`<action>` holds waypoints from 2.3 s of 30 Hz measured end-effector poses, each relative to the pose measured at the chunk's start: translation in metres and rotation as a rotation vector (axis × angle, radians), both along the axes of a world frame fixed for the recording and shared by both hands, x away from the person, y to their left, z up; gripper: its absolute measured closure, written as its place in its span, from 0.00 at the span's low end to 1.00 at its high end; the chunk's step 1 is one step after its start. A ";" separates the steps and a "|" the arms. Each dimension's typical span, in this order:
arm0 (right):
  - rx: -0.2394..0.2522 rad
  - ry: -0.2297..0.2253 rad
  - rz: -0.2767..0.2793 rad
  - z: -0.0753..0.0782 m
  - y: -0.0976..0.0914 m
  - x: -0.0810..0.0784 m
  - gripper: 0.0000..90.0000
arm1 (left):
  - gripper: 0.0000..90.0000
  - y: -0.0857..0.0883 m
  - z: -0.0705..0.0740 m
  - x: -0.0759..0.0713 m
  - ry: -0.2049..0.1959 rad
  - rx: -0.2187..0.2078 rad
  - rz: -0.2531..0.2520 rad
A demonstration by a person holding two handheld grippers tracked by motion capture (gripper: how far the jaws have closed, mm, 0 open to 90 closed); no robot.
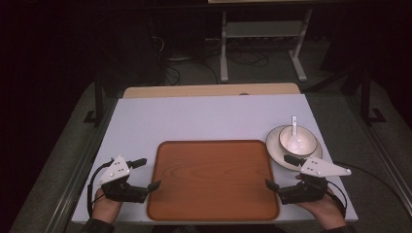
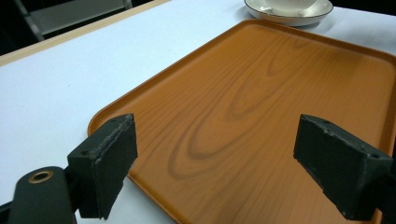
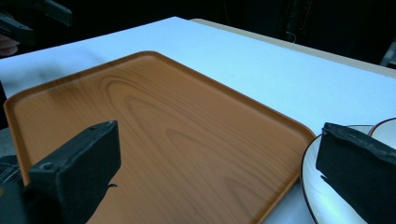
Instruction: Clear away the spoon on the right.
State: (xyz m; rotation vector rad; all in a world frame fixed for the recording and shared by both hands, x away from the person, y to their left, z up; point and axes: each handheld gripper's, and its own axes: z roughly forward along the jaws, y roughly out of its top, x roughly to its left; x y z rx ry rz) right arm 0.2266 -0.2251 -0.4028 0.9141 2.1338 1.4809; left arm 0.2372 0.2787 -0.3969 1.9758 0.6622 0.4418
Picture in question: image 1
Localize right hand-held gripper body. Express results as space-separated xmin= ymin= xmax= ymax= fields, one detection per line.
xmin=277 ymin=156 xmax=353 ymax=206

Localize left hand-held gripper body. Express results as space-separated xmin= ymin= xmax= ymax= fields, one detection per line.
xmin=96 ymin=154 xmax=150 ymax=205

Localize white bowl with dark rim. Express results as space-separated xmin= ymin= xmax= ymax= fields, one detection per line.
xmin=278 ymin=124 xmax=319 ymax=157

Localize white plate with dark rim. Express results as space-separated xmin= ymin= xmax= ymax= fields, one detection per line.
xmin=264 ymin=124 xmax=324 ymax=173

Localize white ceramic spoon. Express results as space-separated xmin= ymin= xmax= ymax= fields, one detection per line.
xmin=287 ymin=115 xmax=304 ymax=152

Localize brown wooden tray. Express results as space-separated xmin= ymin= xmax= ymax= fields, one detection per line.
xmin=146 ymin=139 xmax=281 ymax=222

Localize person's left hand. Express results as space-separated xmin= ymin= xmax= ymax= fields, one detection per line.
xmin=91 ymin=187 xmax=123 ymax=225

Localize person's right hand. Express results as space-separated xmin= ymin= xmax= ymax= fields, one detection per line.
xmin=294 ymin=174 xmax=348 ymax=230

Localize black metal stand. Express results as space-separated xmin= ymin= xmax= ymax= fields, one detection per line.
xmin=83 ymin=71 xmax=106 ymax=128
xmin=359 ymin=66 xmax=388 ymax=127

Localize left hand-held gripper black cable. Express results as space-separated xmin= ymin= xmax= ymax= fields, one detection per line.
xmin=86 ymin=158 xmax=115 ymax=219

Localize hand-held gripper black cable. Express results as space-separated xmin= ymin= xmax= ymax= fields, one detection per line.
xmin=86 ymin=158 xmax=115 ymax=219
xmin=326 ymin=160 xmax=412 ymax=218

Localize right hand-held gripper black cable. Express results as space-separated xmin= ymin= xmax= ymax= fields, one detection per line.
xmin=326 ymin=160 xmax=412 ymax=218

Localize black floor cables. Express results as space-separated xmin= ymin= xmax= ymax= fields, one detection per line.
xmin=148 ymin=17 xmax=184 ymax=87
xmin=224 ymin=48 xmax=270 ymax=69

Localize white metal table frame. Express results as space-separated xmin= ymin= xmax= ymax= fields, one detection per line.
xmin=219 ymin=8 xmax=314 ymax=84

